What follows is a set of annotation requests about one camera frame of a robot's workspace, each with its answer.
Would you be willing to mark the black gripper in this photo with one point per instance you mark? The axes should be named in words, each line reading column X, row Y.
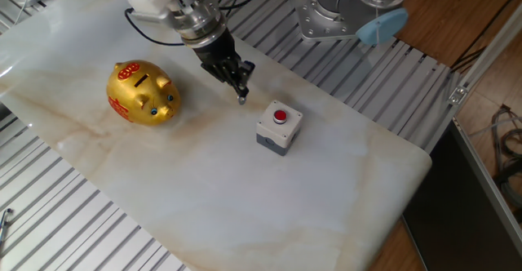
column 216, row 52

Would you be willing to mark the white push button box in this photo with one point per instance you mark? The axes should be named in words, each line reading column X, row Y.
column 277, row 134

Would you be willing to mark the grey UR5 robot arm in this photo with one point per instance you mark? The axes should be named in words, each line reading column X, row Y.
column 346, row 1

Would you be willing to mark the golden piggy bank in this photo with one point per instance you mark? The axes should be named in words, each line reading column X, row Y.
column 138, row 99

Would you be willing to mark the white marble mat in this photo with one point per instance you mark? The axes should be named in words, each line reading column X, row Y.
column 204, row 181

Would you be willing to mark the white zip tie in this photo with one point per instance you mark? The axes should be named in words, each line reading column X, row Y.
column 378, row 34

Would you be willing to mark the black panel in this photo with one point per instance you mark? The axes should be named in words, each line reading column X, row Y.
column 448, row 214

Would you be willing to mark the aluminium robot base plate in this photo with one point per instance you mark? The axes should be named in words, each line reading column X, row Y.
column 312, row 22

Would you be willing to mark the metal corner bracket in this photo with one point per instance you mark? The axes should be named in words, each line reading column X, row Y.
column 457, row 95

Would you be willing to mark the aluminium frame rail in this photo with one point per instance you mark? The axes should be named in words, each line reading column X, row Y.
column 489, row 50

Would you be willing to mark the aluminium frame leg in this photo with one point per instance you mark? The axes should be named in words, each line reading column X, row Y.
column 489, row 181

